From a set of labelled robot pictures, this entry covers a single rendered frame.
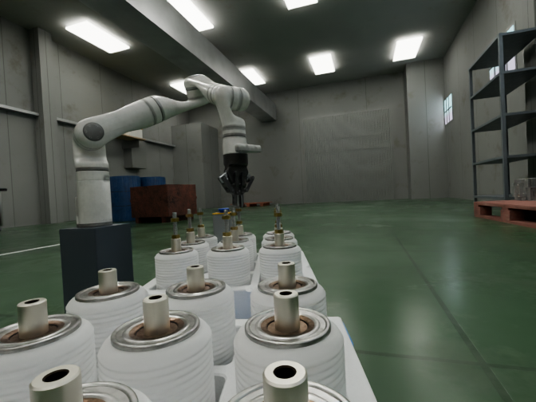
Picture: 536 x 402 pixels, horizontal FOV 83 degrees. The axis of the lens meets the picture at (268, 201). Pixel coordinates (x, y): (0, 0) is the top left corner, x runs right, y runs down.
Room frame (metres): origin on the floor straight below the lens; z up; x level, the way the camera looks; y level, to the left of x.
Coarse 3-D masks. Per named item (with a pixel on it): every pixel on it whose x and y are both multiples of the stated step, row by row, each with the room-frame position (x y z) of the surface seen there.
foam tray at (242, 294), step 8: (304, 256) 0.90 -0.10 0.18; (256, 264) 0.83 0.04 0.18; (304, 264) 0.80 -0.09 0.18; (256, 272) 0.74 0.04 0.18; (304, 272) 0.72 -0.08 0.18; (312, 272) 0.71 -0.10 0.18; (152, 280) 0.72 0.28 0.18; (256, 280) 0.67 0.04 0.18; (152, 288) 0.67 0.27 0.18; (232, 288) 0.62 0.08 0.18; (240, 288) 0.62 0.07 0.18; (248, 288) 0.62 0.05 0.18; (240, 296) 0.61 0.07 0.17; (248, 296) 0.61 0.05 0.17; (240, 304) 0.61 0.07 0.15; (248, 304) 0.61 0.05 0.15; (240, 312) 0.61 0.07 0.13; (248, 312) 0.61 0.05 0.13
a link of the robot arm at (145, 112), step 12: (120, 108) 0.97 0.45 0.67; (132, 108) 0.98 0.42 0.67; (144, 108) 1.00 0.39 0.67; (156, 108) 1.02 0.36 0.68; (84, 120) 0.90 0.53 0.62; (96, 120) 0.91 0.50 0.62; (108, 120) 0.93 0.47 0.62; (120, 120) 0.95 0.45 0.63; (132, 120) 0.98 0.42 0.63; (144, 120) 1.01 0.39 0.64; (156, 120) 1.04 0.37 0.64; (84, 132) 0.89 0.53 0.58; (96, 132) 0.91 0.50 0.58; (108, 132) 0.93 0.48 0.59; (120, 132) 0.96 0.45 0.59; (84, 144) 0.90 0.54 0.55; (96, 144) 0.91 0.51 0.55
